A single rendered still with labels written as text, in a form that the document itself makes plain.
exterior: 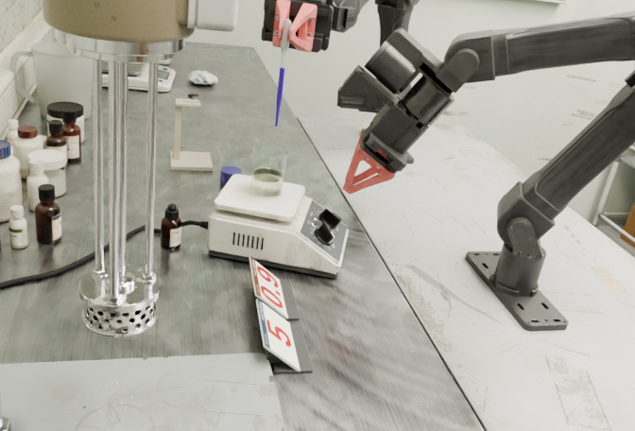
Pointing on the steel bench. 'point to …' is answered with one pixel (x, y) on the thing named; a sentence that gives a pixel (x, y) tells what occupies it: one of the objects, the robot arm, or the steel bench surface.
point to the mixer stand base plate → (143, 394)
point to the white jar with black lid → (61, 113)
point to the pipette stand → (192, 161)
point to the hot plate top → (242, 199)
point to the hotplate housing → (269, 242)
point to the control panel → (318, 228)
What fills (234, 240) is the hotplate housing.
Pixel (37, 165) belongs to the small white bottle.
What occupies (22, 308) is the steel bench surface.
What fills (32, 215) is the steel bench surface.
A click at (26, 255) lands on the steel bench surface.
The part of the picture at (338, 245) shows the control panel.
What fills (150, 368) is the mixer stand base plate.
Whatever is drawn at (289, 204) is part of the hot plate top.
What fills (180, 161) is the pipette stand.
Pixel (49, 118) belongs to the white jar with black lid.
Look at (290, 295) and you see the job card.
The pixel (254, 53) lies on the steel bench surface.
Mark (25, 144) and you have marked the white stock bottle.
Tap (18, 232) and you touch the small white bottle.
